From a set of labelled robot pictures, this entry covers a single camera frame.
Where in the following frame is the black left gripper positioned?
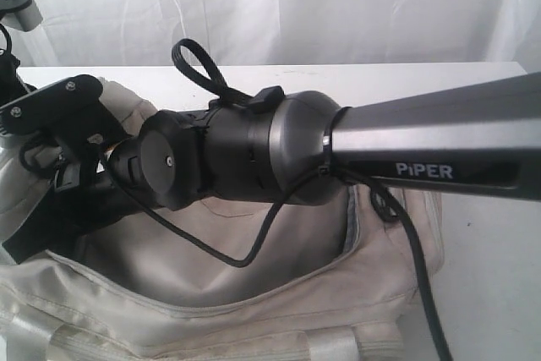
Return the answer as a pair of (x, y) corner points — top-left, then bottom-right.
(0, 50), (36, 103)

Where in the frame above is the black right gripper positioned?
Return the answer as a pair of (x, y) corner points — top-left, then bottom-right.
(2, 142), (140, 264)

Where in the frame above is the cream fabric duffel bag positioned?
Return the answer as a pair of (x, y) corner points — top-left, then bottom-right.
(1, 74), (443, 360)

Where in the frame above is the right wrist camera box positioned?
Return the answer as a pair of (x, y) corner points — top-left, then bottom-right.
(1, 74), (128, 160)

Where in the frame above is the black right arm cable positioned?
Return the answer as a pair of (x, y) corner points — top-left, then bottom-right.
(96, 38), (449, 361)

